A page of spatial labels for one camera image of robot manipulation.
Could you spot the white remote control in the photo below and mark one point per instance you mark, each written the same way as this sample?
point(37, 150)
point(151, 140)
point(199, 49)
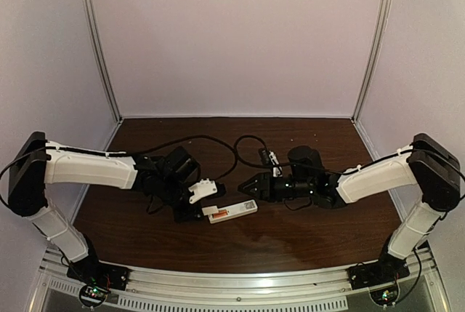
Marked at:
point(236, 210)

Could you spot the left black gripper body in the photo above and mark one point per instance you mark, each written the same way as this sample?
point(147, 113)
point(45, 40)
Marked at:
point(179, 216)

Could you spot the white battery cover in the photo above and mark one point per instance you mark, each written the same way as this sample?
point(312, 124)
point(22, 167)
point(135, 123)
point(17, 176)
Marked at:
point(208, 211)

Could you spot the right round circuit board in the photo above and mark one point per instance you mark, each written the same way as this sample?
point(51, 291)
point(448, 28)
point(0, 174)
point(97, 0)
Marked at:
point(385, 296)

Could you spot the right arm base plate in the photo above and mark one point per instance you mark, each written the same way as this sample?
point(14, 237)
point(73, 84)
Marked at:
point(365, 275)

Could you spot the left round circuit board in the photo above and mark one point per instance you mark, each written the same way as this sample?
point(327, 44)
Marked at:
point(92, 296)

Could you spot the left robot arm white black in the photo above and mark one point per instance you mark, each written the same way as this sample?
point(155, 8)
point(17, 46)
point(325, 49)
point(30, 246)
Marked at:
point(41, 162)

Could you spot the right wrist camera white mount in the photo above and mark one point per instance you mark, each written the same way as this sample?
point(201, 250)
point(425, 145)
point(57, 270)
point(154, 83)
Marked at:
point(268, 158)

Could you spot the round circuit board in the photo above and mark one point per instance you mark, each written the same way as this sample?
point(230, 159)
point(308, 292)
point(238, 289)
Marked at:
point(92, 296)
point(385, 296)

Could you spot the front aluminium rail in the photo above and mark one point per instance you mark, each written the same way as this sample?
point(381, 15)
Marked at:
point(327, 289)

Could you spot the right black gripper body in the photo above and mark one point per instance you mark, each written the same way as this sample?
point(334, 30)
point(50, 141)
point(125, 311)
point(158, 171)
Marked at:
point(277, 193)

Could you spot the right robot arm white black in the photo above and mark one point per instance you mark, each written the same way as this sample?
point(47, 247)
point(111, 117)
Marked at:
point(424, 162)

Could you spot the aluminium frame post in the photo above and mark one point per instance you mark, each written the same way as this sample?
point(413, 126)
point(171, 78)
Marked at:
point(99, 56)
point(373, 56)

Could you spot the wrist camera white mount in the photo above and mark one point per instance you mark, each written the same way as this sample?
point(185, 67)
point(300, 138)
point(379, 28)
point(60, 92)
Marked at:
point(268, 158)
point(205, 188)

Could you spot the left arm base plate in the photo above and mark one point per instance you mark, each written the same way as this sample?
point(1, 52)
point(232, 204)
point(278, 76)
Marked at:
point(94, 272)

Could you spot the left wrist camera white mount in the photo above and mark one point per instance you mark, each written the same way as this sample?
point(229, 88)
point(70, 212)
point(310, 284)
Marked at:
point(205, 188)

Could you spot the left aluminium frame post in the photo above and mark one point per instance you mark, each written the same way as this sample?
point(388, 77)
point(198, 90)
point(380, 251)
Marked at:
point(99, 56)

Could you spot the right aluminium frame post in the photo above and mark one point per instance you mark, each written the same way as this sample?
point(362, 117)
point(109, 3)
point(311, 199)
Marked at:
point(373, 56)

